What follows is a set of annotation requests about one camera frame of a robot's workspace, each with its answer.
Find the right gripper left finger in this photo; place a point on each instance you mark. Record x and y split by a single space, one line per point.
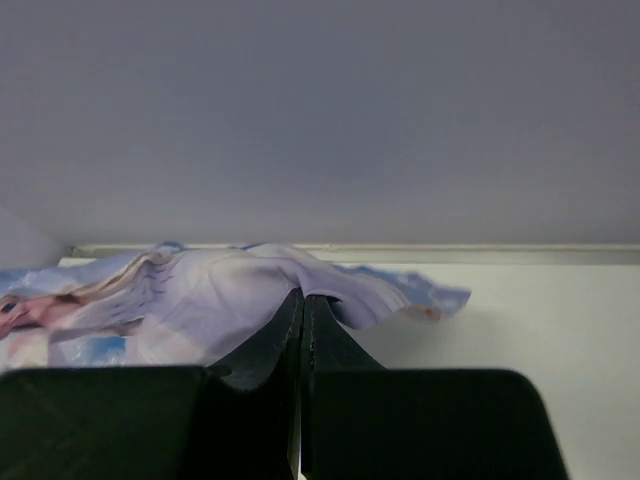
235 419

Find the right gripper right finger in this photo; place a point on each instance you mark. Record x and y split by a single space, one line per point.
360 420

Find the blue princess print cloth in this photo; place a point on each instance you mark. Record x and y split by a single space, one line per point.
174 305

